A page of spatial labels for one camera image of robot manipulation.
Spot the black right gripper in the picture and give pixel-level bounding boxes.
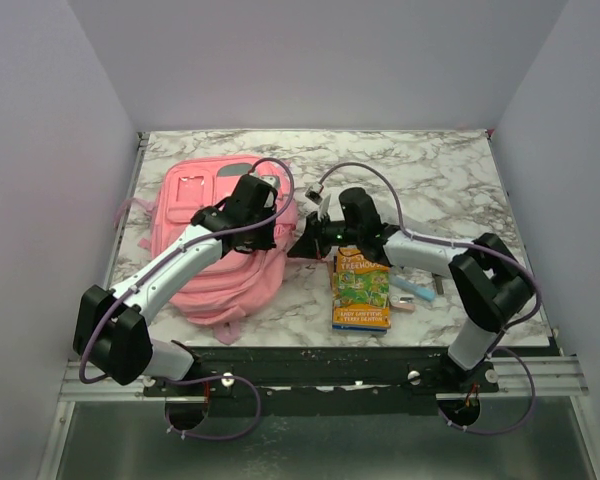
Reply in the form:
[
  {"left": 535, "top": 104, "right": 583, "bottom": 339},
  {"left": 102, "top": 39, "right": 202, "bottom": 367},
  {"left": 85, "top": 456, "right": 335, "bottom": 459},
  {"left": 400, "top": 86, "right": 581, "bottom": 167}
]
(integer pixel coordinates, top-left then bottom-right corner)
[{"left": 288, "top": 212, "right": 362, "bottom": 262}]

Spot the orange treehouse book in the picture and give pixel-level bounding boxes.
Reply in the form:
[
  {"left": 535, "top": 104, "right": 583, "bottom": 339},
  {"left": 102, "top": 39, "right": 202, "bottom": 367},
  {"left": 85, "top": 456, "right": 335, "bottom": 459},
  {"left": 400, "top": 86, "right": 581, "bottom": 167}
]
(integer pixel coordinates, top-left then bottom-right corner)
[{"left": 331, "top": 245, "right": 392, "bottom": 326}]

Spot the pink student backpack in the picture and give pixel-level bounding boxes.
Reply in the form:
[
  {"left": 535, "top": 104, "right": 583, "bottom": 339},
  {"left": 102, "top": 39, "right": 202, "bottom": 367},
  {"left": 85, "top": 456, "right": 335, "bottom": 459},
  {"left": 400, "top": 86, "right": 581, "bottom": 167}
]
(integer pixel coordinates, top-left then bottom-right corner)
[{"left": 113, "top": 155, "right": 297, "bottom": 345}]

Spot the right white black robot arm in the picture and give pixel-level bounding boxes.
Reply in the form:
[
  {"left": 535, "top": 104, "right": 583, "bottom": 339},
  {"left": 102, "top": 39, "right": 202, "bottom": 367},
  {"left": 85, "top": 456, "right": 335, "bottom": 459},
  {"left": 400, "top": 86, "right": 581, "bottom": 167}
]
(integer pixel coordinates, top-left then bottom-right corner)
[{"left": 288, "top": 186, "right": 540, "bottom": 392}]

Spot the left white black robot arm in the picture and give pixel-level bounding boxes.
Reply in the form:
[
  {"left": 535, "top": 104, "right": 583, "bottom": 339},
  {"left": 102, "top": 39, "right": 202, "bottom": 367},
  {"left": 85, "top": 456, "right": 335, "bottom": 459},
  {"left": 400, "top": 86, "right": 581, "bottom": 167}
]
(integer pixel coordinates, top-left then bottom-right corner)
[{"left": 73, "top": 173, "right": 283, "bottom": 395}]

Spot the pink small stapler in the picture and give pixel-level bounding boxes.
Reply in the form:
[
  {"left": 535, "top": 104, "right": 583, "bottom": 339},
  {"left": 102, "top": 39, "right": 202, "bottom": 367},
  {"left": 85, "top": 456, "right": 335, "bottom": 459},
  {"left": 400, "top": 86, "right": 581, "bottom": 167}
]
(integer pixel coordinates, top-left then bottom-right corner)
[{"left": 390, "top": 295, "right": 416, "bottom": 313}]

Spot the black metal clamp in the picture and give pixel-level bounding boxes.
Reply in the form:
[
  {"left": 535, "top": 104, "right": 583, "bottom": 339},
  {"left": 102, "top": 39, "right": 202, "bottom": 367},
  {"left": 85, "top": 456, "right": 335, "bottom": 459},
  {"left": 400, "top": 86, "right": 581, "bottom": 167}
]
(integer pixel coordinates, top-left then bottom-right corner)
[{"left": 432, "top": 274, "right": 445, "bottom": 295}]

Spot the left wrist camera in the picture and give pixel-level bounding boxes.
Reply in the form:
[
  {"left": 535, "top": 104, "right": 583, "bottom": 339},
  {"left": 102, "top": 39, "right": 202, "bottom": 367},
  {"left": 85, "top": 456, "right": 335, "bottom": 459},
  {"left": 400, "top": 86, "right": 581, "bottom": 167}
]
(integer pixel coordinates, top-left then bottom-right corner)
[{"left": 259, "top": 175, "right": 281, "bottom": 208}]

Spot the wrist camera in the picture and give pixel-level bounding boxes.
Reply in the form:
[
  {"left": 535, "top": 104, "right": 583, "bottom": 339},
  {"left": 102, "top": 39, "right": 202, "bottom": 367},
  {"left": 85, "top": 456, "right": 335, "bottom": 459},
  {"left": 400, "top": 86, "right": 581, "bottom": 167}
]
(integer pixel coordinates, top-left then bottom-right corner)
[
  {"left": 305, "top": 183, "right": 331, "bottom": 220},
  {"left": 259, "top": 175, "right": 281, "bottom": 208}
]

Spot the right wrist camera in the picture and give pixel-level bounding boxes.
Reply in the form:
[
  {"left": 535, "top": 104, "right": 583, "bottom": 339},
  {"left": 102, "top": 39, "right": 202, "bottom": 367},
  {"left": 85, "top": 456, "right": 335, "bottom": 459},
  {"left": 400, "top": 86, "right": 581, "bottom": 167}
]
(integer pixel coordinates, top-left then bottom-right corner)
[{"left": 305, "top": 183, "right": 331, "bottom": 220}]

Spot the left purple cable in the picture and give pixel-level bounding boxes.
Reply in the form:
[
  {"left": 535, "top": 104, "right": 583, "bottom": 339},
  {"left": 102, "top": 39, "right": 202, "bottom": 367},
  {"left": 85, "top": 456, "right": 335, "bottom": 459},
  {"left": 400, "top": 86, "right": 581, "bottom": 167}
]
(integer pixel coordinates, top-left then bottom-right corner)
[{"left": 77, "top": 157, "right": 296, "bottom": 442}]

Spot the aluminium rail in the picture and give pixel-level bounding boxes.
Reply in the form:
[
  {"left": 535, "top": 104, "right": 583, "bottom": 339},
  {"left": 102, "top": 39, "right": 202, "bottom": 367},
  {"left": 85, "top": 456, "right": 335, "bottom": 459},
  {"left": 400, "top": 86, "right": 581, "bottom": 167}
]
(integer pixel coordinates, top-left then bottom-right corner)
[{"left": 59, "top": 356, "right": 589, "bottom": 402}]

